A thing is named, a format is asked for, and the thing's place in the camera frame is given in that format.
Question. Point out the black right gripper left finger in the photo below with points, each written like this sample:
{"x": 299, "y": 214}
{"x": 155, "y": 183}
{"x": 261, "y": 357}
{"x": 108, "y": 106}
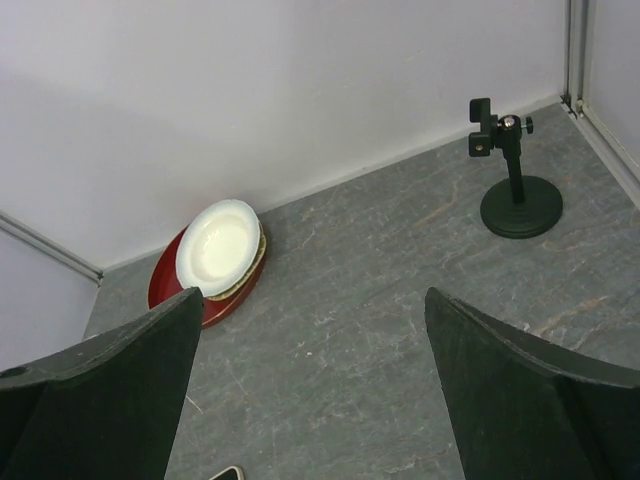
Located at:
{"x": 106, "y": 408}

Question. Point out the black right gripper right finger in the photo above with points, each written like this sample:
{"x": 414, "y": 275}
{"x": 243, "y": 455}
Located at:
{"x": 524, "y": 408}

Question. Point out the pink smartphone black screen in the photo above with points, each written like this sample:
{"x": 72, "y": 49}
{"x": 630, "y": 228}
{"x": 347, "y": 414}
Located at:
{"x": 230, "y": 473}

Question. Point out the black phone stand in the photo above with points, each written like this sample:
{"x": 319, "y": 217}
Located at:
{"x": 521, "y": 206}

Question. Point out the red round tray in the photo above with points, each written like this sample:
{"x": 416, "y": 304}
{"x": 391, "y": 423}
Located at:
{"x": 164, "y": 284}

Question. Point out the white paper plate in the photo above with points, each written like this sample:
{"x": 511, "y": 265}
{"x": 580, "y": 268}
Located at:
{"x": 218, "y": 247}

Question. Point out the patterned plate under white plate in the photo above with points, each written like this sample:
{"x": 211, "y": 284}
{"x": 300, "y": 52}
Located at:
{"x": 249, "y": 272}

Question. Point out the aluminium frame post left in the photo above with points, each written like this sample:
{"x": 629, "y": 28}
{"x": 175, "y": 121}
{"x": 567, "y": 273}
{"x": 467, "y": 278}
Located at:
{"x": 49, "y": 248}

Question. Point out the aluminium frame post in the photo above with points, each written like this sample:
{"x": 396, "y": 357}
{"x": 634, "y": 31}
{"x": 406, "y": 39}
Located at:
{"x": 601, "y": 91}
{"x": 49, "y": 248}

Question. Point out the aluminium frame post right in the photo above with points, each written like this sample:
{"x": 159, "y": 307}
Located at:
{"x": 601, "y": 91}

